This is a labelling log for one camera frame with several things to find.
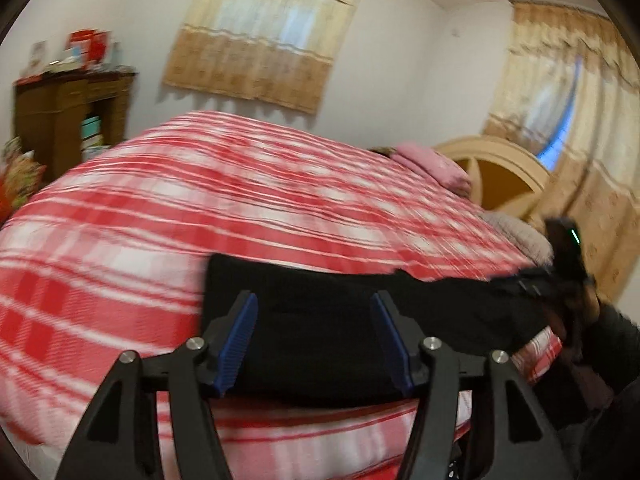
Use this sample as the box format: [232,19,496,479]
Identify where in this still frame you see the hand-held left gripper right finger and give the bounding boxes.
[370,289,573,480]

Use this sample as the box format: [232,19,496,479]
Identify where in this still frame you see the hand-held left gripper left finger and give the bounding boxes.
[55,291,259,480]

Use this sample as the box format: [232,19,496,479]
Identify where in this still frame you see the cream wooden headboard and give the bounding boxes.
[432,135,551,223]

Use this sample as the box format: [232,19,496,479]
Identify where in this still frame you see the teal box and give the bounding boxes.
[80,116,103,150]

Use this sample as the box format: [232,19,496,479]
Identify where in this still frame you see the red plaid bed sheet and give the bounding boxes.
[0,110,563,480]

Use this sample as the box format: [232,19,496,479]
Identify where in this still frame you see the long beige window curtain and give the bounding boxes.
[482,0,640,306]

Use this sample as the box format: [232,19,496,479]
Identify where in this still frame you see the red box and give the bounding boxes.
[67,29,112,68]

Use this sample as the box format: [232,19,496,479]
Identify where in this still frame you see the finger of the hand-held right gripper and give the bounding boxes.
[500,266,556,302]

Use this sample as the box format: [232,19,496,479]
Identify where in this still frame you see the black pants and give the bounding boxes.
[202,254,556,403]

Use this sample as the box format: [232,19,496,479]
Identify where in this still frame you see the brown wooden cabinet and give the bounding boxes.
[12,71,137,183]

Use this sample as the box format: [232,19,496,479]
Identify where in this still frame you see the short beige window curtain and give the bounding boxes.
[162,0,368,115]

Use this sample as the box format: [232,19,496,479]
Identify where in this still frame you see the colourful printed bag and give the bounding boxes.
[0,137,48,221]

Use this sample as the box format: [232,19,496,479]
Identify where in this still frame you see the pink pillow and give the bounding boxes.
[390,142,473,196]

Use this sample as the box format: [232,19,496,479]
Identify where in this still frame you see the grey fringed pillow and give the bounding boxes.
[475,210,553,267]

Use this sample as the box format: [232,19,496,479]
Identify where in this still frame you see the person's right forearm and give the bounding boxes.
[592,302,640,480]

